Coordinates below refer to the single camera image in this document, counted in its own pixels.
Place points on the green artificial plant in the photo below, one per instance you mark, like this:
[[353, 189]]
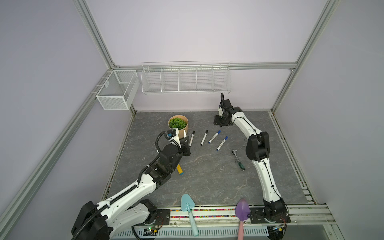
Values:
[[177, 123]]

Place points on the purple garden trowel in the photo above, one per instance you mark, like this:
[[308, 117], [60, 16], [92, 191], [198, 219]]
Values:
[[242, 210]]

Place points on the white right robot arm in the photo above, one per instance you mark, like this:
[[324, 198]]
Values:
[[257, 151]]

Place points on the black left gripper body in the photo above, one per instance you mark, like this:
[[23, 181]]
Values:
[[183, 149]]

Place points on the beige faceted plant pot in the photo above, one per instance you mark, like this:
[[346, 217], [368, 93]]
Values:
[[183, 132]]

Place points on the white marker black tip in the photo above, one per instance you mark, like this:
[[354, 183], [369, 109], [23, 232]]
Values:
[[222, 143]]

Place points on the teal garden trowel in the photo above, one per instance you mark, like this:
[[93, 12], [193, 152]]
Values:
[[187, 205]]

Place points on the white marker blue end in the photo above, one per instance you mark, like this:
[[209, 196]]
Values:
[[214, 136]]

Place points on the teal fork yellow handle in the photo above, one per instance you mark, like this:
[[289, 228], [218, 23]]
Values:
[[179, 169]]

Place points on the white wire wall shelf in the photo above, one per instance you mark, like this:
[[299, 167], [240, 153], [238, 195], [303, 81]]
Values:
[[186, 77]]

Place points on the white mesh wall basket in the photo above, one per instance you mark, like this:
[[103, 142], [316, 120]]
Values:
[[118, 91]]

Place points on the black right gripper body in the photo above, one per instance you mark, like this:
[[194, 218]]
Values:
[[221, 120]]

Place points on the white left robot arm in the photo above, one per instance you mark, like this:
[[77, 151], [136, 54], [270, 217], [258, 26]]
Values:
[[129, 207]]

